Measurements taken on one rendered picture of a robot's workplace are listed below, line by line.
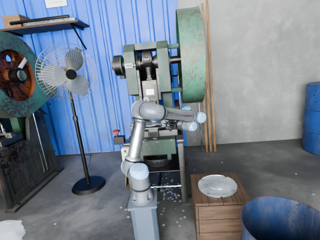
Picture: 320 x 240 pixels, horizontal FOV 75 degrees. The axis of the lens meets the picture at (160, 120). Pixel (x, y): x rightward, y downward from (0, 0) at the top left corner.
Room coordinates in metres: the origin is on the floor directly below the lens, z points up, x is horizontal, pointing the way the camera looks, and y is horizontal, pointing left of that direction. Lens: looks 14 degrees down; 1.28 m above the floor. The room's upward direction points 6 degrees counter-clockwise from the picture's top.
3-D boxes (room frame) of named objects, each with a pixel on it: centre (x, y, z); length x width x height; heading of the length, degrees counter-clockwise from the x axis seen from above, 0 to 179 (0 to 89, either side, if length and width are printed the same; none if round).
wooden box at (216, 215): (1.41, -0.39, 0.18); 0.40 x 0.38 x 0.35; 175
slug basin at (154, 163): (2.01, 0.06, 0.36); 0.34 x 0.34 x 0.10
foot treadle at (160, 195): (1.88, 0.07, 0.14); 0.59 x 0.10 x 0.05; 175
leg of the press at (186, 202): (2.13, -0.22, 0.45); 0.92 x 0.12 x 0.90; 175
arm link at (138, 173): (1.21, 0.17, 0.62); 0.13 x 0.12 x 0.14; 30
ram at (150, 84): (1.97, 0.06, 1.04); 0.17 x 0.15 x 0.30; 175
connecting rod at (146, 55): (2.01, 0.06, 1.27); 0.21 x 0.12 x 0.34; 175
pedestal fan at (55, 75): (2.56, 0.92, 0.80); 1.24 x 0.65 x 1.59; 175
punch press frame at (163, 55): (2.15, 0.05, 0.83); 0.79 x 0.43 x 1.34; 175
